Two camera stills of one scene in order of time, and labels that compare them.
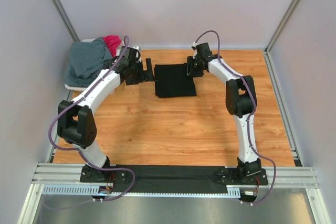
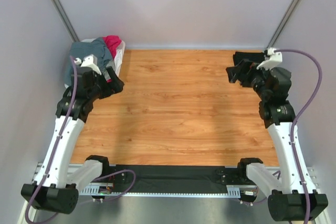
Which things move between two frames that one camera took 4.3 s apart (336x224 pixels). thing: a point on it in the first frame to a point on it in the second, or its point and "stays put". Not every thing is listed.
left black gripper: [147, 76] to [117, 84]
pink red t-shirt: [112, 42] stays put
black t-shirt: [171, 80] to [245, 61]
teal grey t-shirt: [87, 59] stays put
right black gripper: [189, 66] to [232, 73]
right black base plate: [231, 176] stays put
